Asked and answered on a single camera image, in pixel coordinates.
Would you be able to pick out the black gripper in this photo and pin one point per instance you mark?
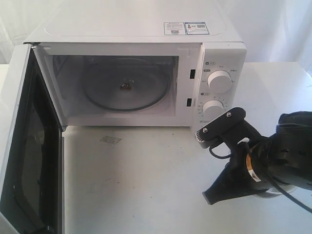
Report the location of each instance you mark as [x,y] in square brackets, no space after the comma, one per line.
[235,180]

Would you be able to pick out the white microwave door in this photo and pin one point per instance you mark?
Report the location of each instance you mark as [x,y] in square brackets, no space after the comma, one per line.
[31,151]

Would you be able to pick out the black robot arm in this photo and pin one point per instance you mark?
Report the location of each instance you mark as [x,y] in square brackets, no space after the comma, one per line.
[259,163]

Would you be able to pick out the glass microwave turntable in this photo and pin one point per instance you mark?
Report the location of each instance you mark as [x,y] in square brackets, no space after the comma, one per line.
[126,84]

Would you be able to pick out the white microwave oven body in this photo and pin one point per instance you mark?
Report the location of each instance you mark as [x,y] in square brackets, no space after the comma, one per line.
[81,33]

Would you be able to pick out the lower white control knob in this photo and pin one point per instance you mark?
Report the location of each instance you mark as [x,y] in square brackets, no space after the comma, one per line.
[212,109]

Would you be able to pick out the white control knob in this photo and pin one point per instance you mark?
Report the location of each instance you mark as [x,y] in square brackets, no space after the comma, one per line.
[219,81]
[212,109]

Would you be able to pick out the upper white control knob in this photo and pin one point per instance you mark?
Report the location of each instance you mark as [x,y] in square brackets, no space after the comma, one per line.
[219,81]

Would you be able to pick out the blue white warning sticker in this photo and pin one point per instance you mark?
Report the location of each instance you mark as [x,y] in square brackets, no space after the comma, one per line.
[185,28]

